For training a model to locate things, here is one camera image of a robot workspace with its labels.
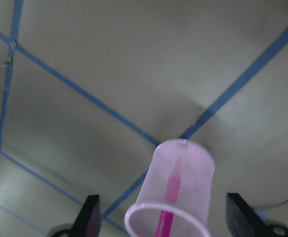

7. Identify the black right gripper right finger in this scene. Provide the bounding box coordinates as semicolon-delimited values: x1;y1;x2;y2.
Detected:
225;193;288;237

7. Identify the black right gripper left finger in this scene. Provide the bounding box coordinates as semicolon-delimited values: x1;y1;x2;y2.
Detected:
69;195;102;237

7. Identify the pink marker pen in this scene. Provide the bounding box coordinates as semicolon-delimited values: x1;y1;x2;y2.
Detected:
155;157;182;237

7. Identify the pink mesh cup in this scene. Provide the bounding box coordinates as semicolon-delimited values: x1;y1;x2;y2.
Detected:
124;139;215;237

